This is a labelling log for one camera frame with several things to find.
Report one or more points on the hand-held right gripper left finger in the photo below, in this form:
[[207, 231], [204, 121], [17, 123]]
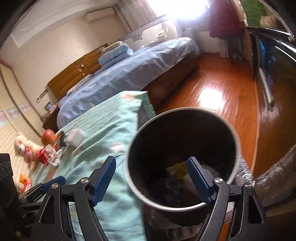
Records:
[[104, 178]]

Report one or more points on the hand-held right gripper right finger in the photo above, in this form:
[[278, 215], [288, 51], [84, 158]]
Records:
[[198, 183]]

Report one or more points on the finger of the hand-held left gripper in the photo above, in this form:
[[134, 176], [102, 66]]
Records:
[[55, 181]]

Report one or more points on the blue white wrapper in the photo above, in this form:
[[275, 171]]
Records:
[[57, 158]]

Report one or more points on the yellow wrapper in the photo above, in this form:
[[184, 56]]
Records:
[[177, 170]]

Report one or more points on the red wrapper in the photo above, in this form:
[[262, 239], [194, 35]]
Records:
[[43, 157]]

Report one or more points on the black trash bin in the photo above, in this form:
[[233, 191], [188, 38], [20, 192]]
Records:
[[173, 139]]

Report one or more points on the orange snack wrapper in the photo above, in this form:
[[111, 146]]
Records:
[[26, 185]]

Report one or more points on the red yellow apple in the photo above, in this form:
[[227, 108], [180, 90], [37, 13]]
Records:
[[48, 136]]

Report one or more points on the beige teddy bear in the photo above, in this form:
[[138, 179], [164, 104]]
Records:
[[24, 148]]

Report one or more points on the light green floral tablecloth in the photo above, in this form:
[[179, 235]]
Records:
[[104, 129]]

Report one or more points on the dark wooden nightstand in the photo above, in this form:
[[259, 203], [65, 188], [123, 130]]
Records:
[[50, 120]]

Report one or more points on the cream sliding wardrobe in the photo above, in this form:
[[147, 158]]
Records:
[[13, 111]]

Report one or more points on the brown wooden headboard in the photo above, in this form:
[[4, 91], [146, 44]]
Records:
[[69, 76]]

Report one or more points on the bed with blue sheet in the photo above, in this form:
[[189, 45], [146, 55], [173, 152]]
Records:
[[129, 71]]

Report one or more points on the folded blue quilt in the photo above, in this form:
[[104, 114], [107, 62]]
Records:
[[115, 54]]

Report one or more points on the flat screen television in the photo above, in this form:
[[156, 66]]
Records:
[[263, 69]]

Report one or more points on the patterned pillow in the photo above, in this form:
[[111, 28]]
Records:
[[112, 45]]

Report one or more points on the grey patterned curtain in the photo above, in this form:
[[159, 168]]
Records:
[[136, 14], [231, 47]]

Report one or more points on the white air conditioner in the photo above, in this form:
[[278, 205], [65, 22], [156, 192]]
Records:
[[99, 14]]

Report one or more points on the black glossy shelf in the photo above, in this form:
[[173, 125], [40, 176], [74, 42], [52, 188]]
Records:
[[270, 34]]

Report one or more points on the dark red hanging coat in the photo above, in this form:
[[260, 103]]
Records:
[[224, 18]]

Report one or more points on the brown stuffed toy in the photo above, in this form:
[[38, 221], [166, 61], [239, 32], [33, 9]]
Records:
[[268, 20]]

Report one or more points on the small photo frame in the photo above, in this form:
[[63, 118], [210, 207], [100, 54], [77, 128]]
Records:
[[49, 107]]

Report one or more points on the wall switch panel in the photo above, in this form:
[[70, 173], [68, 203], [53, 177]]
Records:
[[41, 96]]

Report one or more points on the grey bed guard rail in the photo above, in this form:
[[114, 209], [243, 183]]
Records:
[[143, 30]]

